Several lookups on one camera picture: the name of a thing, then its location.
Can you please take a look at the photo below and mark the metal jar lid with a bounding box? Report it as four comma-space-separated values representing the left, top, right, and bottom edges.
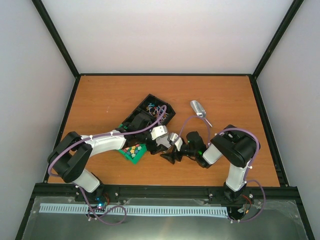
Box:
155, 136, 172, 150

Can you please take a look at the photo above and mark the green plastic bin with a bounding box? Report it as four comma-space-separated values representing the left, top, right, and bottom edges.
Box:
118, 144, 147, 165

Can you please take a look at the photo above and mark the black lollipop bin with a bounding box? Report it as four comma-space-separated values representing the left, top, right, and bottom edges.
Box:
129, 94, 176, 126

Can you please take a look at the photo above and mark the metal scoop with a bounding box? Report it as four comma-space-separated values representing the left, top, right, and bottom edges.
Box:
190, 100, 213, 128

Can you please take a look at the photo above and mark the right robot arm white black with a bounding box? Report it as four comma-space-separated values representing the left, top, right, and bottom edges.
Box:
160, 124, 261, 203

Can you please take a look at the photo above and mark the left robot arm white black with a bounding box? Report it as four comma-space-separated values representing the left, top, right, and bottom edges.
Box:
47, 113, 168, 202

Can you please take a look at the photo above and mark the light blue cable duct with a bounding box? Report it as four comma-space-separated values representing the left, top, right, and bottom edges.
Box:
39, 203, 228, 218

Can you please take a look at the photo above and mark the black frame rail front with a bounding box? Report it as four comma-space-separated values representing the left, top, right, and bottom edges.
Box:
31, 183, 226, 203

